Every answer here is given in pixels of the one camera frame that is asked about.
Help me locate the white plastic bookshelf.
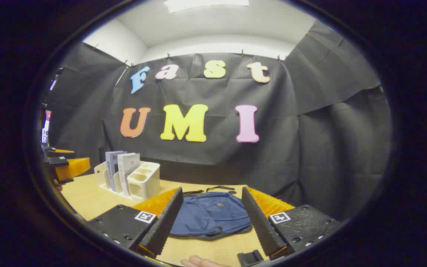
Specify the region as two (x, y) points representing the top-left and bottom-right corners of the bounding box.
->
(94, 160), (161, 201)

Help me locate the dark stand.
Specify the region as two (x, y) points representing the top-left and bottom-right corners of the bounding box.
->
(49, 67), (64, 92)

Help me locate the grey-blue cover book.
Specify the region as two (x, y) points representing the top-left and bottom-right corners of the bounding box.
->
(105, 151), (128, 192)

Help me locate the white cover book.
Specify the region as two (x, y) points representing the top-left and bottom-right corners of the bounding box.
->
(117, 152), (140, 196)

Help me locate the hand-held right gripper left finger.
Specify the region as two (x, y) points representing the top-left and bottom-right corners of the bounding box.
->
(87, 187), (184, 259)

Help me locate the computer monitor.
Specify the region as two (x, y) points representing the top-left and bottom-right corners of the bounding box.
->
(41, 110), (52, 145)

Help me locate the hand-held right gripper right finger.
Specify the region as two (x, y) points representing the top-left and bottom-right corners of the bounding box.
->
(241, 186), (344, 260)

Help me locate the blue schoolbag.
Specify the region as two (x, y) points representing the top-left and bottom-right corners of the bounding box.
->
(169, 185), (253, 238)

